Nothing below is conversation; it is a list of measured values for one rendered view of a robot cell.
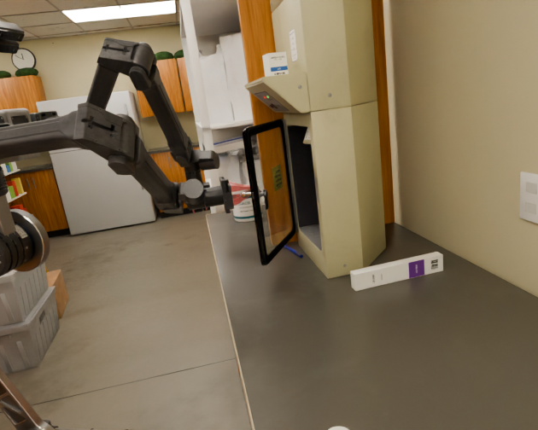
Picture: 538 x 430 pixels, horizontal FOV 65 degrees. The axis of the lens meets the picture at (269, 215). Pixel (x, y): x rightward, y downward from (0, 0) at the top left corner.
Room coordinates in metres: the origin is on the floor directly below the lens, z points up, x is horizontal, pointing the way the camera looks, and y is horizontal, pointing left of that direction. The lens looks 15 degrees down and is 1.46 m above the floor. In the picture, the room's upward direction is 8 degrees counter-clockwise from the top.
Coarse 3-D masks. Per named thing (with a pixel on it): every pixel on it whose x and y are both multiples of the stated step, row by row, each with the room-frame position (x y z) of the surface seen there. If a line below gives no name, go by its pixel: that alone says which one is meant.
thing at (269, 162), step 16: (256, 144) 1.20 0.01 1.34; (272, 144) 1.31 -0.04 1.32; (256, 160) 1.18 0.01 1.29; (272, 160) 1.30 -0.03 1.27; (256, 176) 1.17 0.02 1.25; (272, 176) 1.28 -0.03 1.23; (272, 192) 1.27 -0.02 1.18; (288, 192) 1.39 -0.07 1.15; (272, 208) 1.25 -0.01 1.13; (288, 208) 1.37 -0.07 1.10; (256, 224) 1.14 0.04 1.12; (272, 224) 1.24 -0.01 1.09; (288, 224) 1.36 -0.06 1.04; (272, 240) 1.22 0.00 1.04
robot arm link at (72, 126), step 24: (48, 120) 0.85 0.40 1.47; (72, 120) 0.83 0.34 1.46; (96, 120) 0.83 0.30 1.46; (120, 120) 0.87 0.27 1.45; (0, 144) 0.86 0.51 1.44; (24, 144) 0.85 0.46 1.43; (48, 144) 0.85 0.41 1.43; (72, 144) 0.84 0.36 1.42; (96, 144) 0.82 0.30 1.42; (120, 144) 0.86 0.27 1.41
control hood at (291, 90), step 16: (256, 80) 1.20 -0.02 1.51; (272, 80) 1.10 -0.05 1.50; (288, 80) 1.11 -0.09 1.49; (304, 80) 1.11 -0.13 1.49; (256, 96) 1.40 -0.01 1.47; (272, 96) 1.19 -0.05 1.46; (288, 96) 1.11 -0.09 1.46; (304, 96) 1.11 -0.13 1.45; (288, 112) 1.24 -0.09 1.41; (304, 112) 1.11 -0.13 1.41
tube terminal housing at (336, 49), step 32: (288, 0) 1.22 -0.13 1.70; (320, 0) 1.12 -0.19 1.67; (352, 0) 1.18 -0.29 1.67; (288, 32) 1.25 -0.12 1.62; (320, 32) 1.12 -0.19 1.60; (352, 32) 1.17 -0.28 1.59; (288, 64) 1.29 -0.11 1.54; (320, 64) 1.12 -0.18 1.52; (352, 64) 1.15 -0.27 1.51; (320, 96) 1.12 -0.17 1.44; (352, 96) 1.14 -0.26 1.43; (320, 128) 1.12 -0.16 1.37; (352, 128) 1.13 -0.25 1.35; (320, 160) 1.12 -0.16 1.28; (352, 160) 1.13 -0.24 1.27; (320, 192) 1.11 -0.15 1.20; (352, 192) 1.13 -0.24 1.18; (320, 224) 1.13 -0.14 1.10; (352, 224) 1.13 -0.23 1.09; (384, 224) 1.29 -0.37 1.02; (320, 256) 1.16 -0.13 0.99; (352, 256) 1.13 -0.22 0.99
